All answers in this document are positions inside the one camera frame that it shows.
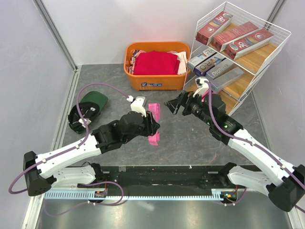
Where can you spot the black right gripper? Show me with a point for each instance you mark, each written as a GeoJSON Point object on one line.
{"type": "Point", "coordinates": [186, 98]}

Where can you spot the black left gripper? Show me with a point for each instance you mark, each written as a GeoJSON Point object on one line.
{"type": "Point", "coordinates": [151, 126]}

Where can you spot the pink toothpaste box angled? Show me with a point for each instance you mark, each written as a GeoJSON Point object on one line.
{"type": "Point", "coordinates": [155, 109]}

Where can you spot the silver toothpaste box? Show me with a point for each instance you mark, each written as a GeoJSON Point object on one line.
{"type": "Point", "coordinates": [219, 69]}
{"type": "Point", "coordinates": [226, 79]}

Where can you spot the red 3D toothpaste box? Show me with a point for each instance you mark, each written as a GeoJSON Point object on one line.
{"type": "Point", "coordinates": [206, 34]}
{"type": "Point", "coordinates": [248, 44]}

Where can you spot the dark red toothpaste box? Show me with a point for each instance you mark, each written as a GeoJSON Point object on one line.
{"type": "Point", "coordinates": [220, 41]}

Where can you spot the pink toothpaste box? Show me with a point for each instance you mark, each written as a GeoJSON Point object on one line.
{"type": "Point", "coordinates": [203, 97]}

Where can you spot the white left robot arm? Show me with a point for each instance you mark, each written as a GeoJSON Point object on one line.
{"type": "Point", "coordinates": [40, 169]}

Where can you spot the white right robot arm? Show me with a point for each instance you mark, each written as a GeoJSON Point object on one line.
{"type": "Point", "coordinates": [278, 179]}

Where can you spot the orange plastic basket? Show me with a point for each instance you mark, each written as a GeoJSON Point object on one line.
{"type": "Point", "coordinates": [154, 82]}

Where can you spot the red folded cloth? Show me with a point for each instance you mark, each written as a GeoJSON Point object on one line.
{"type": "Point", "coordinates": [156, 63]}

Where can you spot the cream patterned cloth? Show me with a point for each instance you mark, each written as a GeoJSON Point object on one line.
{"type": "Point", "coordinates": [182, 57]}

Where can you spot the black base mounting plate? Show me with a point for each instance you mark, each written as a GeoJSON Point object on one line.
{"type": "Point", "coordinates": [206, 177]}

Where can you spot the green black cap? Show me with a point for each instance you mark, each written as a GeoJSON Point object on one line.
{"type": "Point", "coordinates": [91, 106]}

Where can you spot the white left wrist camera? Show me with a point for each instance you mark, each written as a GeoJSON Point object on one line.
{"type": "Point", "coordinates": [137, 104]}

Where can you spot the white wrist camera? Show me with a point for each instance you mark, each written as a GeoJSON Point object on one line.
{"type": "Point", "coordinates": [202, 86]}
{"type": "Point", "coordinates": [137, 104]}

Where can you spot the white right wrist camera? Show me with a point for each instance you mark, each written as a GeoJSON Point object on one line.
{"type": "Point", "coordinates": [202, 86]}

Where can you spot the white wire wooden shelf rack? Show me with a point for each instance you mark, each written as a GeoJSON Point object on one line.
{"type": "Point", "coordinates": [255, 63]}

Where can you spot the blue slotted cable duct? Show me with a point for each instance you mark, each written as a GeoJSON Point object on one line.
{"type": "Point", "coordinates": [95, 195]}

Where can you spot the aluminium frame rail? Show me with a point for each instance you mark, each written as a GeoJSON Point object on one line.
{"type": "Point", "coordinates": [55, 33]}

